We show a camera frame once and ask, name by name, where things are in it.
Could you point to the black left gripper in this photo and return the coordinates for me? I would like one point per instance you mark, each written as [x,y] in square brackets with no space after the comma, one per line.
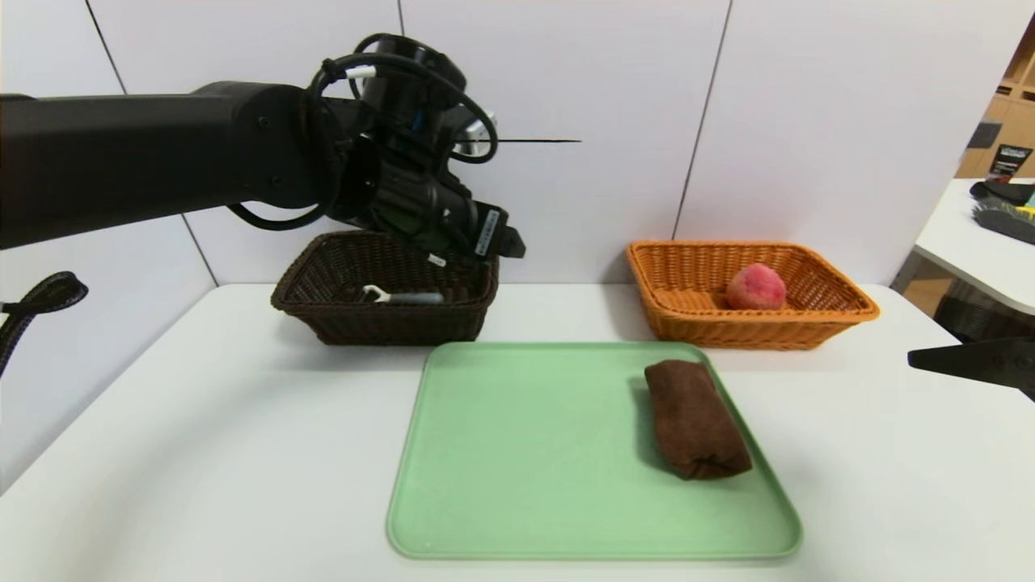
[487,230]

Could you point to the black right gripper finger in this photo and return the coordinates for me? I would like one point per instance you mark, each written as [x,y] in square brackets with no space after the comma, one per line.
[986,360]

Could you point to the red peach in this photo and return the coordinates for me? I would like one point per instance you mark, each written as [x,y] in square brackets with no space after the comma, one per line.
[756,287]

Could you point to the brown towel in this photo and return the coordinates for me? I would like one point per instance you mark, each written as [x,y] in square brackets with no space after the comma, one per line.
[695,420]

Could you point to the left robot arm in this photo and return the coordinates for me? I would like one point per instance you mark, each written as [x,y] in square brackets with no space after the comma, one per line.
[121,162]

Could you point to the dark brown wicker basket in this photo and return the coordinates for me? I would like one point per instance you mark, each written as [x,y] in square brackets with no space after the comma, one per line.
[388,323]

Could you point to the orange wicker basket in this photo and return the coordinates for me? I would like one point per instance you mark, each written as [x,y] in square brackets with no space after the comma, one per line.
[728,331]

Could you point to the white side table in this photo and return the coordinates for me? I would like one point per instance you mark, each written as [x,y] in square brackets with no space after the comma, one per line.
[962,242]

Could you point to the dark bristle brush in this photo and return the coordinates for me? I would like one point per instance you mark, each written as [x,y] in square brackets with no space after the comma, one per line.
[1003,222]

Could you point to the black flat item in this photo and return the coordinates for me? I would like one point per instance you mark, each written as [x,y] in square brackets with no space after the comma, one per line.
[999,191]

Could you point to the small black sign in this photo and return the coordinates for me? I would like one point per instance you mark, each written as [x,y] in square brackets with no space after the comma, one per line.
[1009,160]

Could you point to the light green plastic tray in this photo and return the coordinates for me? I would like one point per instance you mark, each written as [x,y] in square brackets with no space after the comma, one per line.
[525,485]

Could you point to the wooden shelf unit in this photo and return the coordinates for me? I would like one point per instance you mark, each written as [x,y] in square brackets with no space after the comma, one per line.
[1015,121]

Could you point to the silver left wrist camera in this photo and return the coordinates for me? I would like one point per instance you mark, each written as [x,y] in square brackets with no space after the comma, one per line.
[479,133]

